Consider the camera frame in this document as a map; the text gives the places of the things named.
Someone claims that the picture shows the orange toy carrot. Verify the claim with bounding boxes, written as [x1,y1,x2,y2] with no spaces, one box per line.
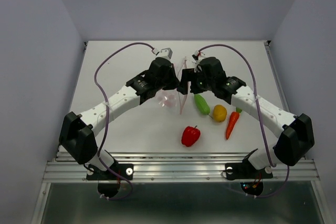
[225,107,242,140]

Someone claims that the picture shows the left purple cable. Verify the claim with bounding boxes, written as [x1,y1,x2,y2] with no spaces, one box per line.
[93,41,160,201]

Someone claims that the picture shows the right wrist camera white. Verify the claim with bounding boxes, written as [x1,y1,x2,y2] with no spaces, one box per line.
[192,51,203,72]

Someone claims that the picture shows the yellow toy potato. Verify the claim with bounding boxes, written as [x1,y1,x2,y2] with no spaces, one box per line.
[212,104,227,123]

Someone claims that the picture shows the aluminium frame rail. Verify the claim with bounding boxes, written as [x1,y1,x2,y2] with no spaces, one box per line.
[41,152,321,184]

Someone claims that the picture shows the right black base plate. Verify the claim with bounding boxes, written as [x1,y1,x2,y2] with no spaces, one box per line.
[222,149,273,180]

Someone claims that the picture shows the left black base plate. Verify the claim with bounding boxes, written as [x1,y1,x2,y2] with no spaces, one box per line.
[84,150,134,181]

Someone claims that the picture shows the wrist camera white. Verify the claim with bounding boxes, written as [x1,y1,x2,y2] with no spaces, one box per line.
[192,51,203,72]
[156,48,173,61]

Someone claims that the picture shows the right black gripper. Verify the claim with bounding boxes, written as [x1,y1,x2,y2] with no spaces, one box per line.
[175,68,215,95]

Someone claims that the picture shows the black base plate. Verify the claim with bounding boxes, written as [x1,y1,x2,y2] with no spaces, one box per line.
[222,149,273,180]
[84,150,134,181]

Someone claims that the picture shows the light green toy gourd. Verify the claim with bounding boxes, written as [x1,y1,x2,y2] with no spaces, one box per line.
[194,94,211,115]

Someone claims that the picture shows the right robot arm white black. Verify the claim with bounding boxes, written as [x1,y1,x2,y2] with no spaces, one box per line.
[177,57,314,177]

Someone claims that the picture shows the clear zip top bag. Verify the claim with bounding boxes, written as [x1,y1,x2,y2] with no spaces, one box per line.
[155,56,187,115]

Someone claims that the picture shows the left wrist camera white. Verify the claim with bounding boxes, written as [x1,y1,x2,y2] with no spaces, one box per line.
[156,48,173,61]

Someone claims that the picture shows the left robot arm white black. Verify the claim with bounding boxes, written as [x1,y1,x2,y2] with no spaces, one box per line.
[59,57,179,179]

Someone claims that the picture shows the red toy bell pepper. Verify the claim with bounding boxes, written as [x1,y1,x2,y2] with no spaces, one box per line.
[181,126,201,147]

